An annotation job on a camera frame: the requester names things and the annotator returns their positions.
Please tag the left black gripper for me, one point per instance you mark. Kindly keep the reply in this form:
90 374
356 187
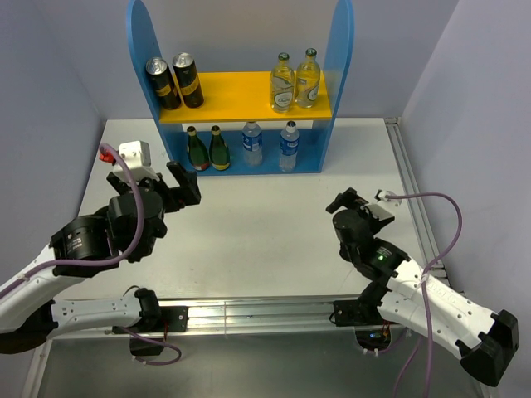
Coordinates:
188 193

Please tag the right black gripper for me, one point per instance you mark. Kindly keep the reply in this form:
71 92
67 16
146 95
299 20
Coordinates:
351 198

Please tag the green glass bottle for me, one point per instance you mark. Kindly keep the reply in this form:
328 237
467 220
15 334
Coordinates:
218 150
196 151

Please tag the green glass bottle front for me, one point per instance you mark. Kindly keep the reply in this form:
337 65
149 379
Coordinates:
218 150

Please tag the plastic water bottle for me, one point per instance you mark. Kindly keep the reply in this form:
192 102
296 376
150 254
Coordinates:
289 143
252 144

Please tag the plastic water bottle front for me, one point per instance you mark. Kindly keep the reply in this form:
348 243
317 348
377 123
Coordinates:
289 143

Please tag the clear glass bottle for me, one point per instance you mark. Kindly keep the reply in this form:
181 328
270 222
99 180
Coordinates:
307 80
282 84

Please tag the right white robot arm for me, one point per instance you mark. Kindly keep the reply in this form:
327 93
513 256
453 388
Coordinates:
402 291

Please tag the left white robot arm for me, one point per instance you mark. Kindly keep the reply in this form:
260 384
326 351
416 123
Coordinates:
31 314

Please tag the blue and yellow wooden shelf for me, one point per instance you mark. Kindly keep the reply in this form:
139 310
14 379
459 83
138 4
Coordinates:
234 98

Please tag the black gold can right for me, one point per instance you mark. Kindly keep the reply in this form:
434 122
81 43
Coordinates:
185 70

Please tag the black gold can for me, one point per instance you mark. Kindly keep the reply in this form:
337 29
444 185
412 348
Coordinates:
185 70
162 83

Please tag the black gold can left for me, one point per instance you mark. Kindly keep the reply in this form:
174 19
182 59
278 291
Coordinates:
162 83

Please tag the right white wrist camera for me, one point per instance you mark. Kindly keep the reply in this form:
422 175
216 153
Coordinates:
385 198

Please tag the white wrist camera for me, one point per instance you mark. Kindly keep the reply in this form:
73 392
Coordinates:
385 198
136 155

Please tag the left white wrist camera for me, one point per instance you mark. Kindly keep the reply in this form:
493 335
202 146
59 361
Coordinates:
136 155

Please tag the aluminium side rail right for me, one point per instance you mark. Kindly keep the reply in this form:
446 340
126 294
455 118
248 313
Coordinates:
416 206

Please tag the aluminium mounting rail front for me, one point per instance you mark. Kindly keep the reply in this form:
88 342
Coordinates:
249 315

